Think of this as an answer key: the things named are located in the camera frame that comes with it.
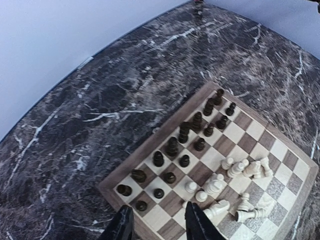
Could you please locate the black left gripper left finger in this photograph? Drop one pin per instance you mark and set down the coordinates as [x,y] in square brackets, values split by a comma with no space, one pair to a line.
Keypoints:
[121,227]

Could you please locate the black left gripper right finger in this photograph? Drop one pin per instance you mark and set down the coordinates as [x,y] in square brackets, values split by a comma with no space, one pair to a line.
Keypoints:
[198,225]

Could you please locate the white chess pawn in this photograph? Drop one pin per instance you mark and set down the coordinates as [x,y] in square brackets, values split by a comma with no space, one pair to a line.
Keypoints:
[191,186]
[227,163]
[201,196]

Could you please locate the white chess knight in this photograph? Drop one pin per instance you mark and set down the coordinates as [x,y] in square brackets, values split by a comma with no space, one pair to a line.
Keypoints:
[216,209]

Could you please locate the wooden chess board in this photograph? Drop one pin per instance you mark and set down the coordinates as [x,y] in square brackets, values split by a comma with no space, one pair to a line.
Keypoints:
[265,198]

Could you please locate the black chess rook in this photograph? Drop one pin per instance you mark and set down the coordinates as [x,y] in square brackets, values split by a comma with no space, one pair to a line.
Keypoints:
[124,190]
[218,98]

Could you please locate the white chess king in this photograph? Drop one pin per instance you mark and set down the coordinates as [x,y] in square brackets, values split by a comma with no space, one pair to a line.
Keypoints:
[214,184]

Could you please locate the black chess queen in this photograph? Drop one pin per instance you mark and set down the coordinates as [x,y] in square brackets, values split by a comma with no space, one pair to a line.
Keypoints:
[172,147]

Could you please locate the black chess king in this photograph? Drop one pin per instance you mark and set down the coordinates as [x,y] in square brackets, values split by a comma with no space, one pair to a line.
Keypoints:
[184,130]

